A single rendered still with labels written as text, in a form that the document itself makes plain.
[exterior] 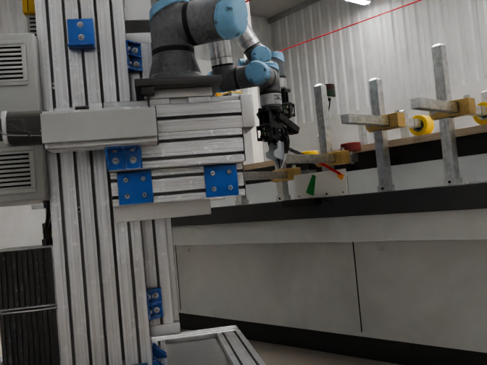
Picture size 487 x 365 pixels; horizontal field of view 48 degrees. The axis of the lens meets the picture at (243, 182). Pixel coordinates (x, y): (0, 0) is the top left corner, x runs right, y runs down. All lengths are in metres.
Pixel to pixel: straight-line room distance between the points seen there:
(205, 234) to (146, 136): 1.45
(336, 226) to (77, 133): 1.18
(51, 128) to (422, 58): 9.59
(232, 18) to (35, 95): 0.59
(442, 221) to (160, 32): 1.09
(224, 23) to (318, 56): 10.74
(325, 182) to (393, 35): 8.96
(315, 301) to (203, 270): 0.80
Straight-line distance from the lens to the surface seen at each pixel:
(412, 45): 10.74
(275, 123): 1.87
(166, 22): 1.53
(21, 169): 1.62
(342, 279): 2.45
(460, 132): 2.11
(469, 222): 1.90
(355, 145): 2.22
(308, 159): 2.01
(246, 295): 2.87
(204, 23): 1.49
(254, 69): 1.80
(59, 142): 1.34
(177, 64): 1.49
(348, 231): 2.14
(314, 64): 12.20
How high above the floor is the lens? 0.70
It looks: 2 degrees up
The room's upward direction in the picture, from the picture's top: 5 degrees counter-clockwise
